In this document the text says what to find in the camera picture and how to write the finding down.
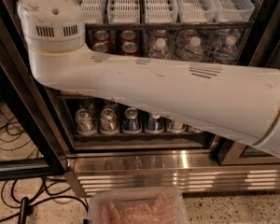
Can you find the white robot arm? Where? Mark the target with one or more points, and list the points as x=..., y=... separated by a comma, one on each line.
x=241, y=103

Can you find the blue can front left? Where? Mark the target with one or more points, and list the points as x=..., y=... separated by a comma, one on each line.
x=131, y=121

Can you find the blue can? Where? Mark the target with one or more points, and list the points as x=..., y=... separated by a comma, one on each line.
x=131, y=121
x=154, y=123

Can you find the blue can front right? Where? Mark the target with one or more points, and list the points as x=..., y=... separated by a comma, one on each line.
x=154, y=123

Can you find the silver can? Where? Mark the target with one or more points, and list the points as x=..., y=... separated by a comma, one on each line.
x=84, y=122
x=108, y=122

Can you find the black steel fridge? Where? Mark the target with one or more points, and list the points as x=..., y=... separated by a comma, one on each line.
x=194, y=162

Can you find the coke can middle right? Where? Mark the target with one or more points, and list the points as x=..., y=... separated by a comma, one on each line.
x=129, y=49

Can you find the coke can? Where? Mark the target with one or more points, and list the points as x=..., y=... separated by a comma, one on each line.
x=129, y=49
x=101, y=47
x=128, y=36
x=102, y=37

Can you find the silver can front left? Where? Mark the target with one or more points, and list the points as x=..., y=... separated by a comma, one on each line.
x=84, y=122

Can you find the coke can middle centre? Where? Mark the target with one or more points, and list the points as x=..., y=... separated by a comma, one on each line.
x=101, y=47

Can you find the coke can back right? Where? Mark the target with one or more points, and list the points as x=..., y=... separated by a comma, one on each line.
x=128, y=36

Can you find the coke can back centre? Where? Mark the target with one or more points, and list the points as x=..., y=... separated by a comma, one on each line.
x=102, y=37

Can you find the tea bottle left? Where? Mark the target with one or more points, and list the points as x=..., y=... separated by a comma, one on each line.
x=174, y=126

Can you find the tea bottle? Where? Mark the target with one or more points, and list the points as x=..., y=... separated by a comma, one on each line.
x=174, y=126
x=194, y=130

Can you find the water bottle front left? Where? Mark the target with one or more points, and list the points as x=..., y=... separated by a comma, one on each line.
x=159, y=49

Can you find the water bottle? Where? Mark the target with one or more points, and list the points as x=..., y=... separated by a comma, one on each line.
x=192, y=51
x=159, y=49
x=226, y=52

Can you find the tea bottle right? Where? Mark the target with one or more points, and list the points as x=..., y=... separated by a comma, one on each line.
x=194, y=130

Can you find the water bottle front middle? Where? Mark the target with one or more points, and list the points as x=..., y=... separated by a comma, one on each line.
x=192, y=51

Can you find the water bottle front right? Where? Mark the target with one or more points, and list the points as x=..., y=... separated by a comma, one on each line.
x=226, y=52

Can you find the clear plastic bin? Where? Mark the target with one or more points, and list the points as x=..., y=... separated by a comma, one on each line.
x=156, y=205

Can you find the black floor stand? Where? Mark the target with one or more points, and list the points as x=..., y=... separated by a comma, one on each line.
x=25, y=210

